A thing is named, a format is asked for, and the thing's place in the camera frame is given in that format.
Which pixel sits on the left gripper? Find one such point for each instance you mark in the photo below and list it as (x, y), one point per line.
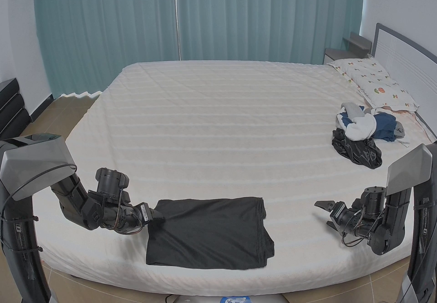
(131, 218)

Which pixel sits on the pile of clothes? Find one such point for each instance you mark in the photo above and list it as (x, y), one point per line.
(362, 125)

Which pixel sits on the black chest of drawers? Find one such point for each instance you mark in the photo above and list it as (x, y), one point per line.
(12, 107)

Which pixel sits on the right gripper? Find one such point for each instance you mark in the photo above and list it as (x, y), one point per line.
(344, 218)

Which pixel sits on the black shiny garment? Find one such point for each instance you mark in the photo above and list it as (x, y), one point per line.
(362, 153)

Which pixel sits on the grey bedside table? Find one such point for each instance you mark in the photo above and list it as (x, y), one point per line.
(344, 52)

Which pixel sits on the black T-shirt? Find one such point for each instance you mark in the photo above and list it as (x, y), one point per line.
(211, 233)

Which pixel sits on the bed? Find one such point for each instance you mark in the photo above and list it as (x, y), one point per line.
(211, 113)

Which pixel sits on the blue-green curtain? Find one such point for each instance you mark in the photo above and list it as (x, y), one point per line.
(269, 8)
(105, 21)

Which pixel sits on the white printed pillow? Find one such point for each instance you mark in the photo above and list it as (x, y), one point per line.
(375, 83)

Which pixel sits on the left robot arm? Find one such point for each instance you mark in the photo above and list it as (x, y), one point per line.
(37, 165)

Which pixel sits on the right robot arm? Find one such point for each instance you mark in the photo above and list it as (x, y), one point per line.
(399, 199)

